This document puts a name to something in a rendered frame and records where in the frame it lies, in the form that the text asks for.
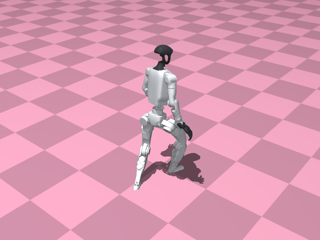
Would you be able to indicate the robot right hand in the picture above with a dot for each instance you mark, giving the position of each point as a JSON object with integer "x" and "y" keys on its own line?
{"x": 186, "y": 129}

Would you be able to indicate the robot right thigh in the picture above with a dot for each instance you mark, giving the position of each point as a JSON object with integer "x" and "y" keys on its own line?
{"x": 170, "y": 127}

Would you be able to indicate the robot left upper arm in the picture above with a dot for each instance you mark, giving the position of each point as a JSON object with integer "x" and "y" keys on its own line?
{"x": 145, "y": 82}

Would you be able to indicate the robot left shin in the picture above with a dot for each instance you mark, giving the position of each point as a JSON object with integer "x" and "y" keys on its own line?
{"x": 141, "y": 164}

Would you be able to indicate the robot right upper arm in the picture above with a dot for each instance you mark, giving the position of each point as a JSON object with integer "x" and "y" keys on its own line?
{"x": 171, "y": 81}

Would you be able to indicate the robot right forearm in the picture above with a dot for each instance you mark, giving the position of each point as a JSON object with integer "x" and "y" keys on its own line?
{"x": 176, "y": 113}

